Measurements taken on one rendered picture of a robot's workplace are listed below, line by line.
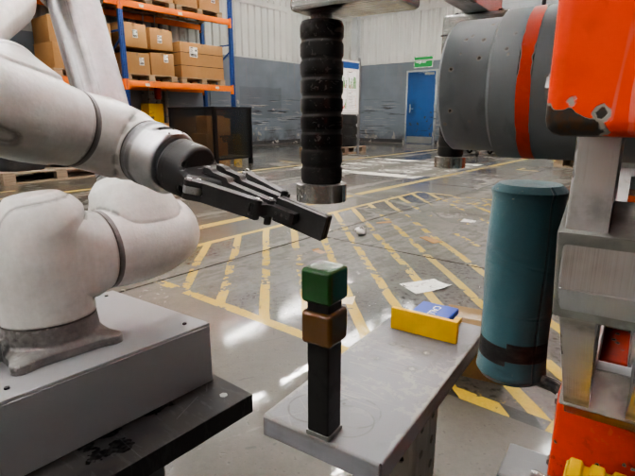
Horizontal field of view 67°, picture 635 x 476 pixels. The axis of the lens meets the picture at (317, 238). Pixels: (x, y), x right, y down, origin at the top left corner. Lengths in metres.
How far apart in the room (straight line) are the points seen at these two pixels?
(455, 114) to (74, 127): 0.44
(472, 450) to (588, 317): 1.12
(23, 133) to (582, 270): 0.55
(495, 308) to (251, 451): 0.85
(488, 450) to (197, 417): 0.77
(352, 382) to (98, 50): 0.80
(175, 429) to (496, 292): 0.58
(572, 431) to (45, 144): 0.63
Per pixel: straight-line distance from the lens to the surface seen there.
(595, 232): 0.26
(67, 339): 0.93
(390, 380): 0.74
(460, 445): 1.40
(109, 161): 0.71
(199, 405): 0.97
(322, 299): 0.53
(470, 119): 0.49
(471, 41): 0.50
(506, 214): 0.63
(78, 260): 0.91
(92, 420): 0.92
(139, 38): 11.03
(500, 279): 0.65
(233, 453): 1.34
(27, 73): 0.65
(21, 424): 0.87
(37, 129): 0.63
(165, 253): 1.00
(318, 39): 0.41
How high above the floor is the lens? 0.82
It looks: 14 degrees down
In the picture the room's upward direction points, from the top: straight up
